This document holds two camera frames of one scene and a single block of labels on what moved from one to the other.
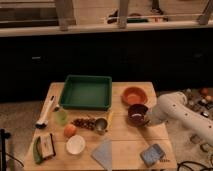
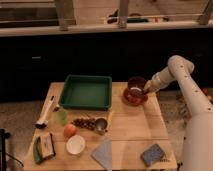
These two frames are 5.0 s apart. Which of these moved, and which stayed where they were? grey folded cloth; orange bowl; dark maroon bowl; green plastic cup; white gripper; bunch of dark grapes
Moved: white gripper; dark maroon bowl
Stayed: bunch of dark grapes; grey folded cloth; orange bowl; green plastic cup
